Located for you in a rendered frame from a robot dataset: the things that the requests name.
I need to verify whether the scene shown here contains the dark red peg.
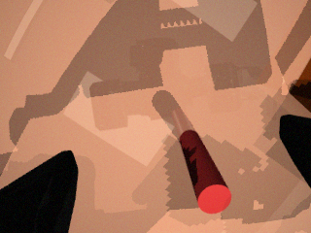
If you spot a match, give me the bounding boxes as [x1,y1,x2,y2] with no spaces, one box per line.
[180,131,232,214]

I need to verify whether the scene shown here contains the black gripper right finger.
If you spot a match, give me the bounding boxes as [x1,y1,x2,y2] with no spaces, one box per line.
[280,114,311,187]

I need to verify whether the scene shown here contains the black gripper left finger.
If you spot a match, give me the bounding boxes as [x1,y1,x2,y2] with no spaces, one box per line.
[0,150,78,233]

